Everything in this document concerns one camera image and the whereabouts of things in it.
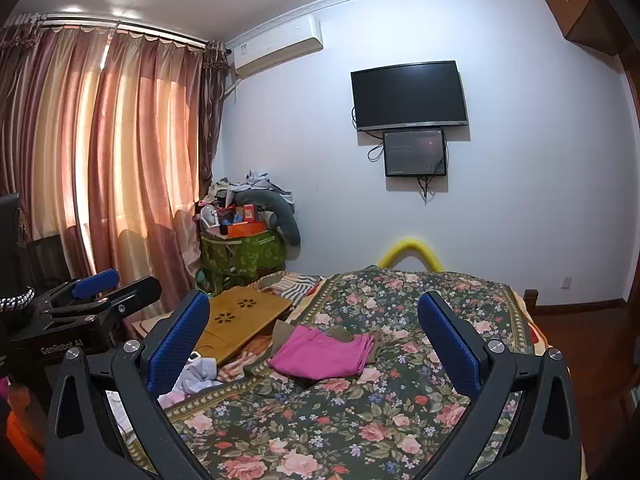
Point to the green storage bag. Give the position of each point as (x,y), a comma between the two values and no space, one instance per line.
(240,260)

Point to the pink curtain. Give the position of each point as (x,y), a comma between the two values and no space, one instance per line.
(100,160)

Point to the dark floral blanket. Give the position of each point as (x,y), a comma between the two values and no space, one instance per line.
(325,410)

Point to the white wall outlet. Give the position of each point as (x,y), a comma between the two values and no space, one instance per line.
(566,282)

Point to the pink pants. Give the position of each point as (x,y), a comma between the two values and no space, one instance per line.
(320,355)

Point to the black wall television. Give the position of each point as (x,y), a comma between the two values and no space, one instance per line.
(410,95)

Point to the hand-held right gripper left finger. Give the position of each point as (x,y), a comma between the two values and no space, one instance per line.
(177,350)

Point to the yellow foam tube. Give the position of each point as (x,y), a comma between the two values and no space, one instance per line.
(410,247)

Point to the colourful blanket under bedspread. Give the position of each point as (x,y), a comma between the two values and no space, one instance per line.
(537,335)

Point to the white air conditioner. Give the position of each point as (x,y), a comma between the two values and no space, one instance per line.
(275,47)

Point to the grey pillow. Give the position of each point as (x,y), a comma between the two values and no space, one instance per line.
(282,210)

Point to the brown patterned curtain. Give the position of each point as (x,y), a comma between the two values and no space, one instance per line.
(214,110)

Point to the wooden bed post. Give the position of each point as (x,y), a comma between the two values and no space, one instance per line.
(531,300)

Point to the orange cloth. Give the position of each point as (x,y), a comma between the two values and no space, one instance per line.
(22,445)

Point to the wooden lap desk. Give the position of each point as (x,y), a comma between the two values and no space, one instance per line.
(240,320)

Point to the pile of grey clothes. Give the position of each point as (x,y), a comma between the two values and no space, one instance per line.
(250,182)

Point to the red box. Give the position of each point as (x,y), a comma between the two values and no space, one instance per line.
(248,213)

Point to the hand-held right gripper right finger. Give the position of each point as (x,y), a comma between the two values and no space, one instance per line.
(450,345)

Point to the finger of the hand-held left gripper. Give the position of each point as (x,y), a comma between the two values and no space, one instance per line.
(135,292)
(95,282)

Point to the striped cloth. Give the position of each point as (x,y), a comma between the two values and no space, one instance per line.
(290,287)

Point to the small black wall monitor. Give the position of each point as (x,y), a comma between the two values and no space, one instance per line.
(415,152)

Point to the white crumpled clothes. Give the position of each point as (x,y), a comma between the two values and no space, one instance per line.
(197,375)

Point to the orange box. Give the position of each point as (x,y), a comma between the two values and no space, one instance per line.
(247,230)

